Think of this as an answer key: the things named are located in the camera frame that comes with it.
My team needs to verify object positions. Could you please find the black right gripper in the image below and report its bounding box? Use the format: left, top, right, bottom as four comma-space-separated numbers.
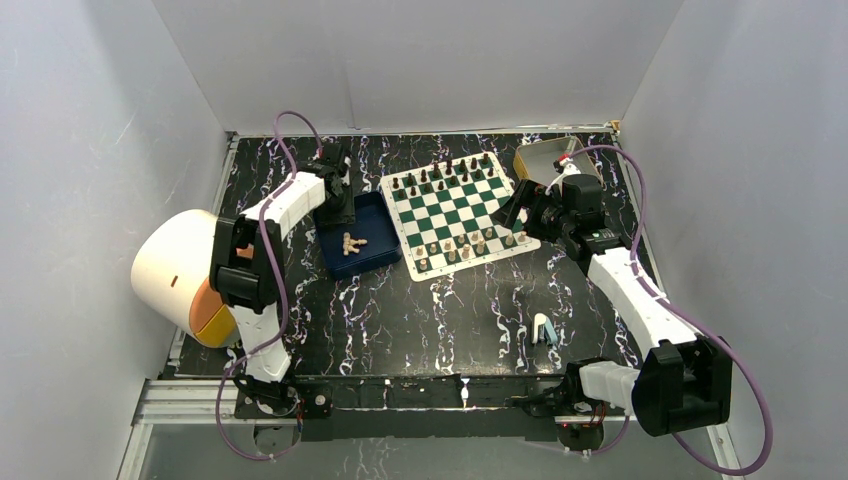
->
490, 178, 574, 244

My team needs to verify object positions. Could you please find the gold tin box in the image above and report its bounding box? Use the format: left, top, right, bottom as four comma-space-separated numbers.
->
513, 136, 602, 191

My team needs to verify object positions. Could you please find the small white blue stapler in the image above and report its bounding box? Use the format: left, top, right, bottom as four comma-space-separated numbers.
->
532, 313, 558, 347

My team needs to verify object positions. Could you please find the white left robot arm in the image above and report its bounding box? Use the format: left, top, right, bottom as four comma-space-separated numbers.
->
208, 144, 355, 416

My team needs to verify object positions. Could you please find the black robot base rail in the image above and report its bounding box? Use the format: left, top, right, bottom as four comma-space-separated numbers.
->
233, 374, 624, 452

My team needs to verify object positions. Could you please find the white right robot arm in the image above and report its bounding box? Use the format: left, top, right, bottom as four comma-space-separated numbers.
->
492, 174, 733, 436

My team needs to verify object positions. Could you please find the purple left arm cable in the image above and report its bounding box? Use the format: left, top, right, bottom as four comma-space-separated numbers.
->
215, 110, 326, 462

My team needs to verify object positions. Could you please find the dark blue tin box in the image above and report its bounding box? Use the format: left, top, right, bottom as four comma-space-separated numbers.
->
316, 191, 402, 280

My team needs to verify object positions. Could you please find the green white chess board mat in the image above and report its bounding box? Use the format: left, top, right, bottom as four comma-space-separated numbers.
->
380, 151, 541, 282

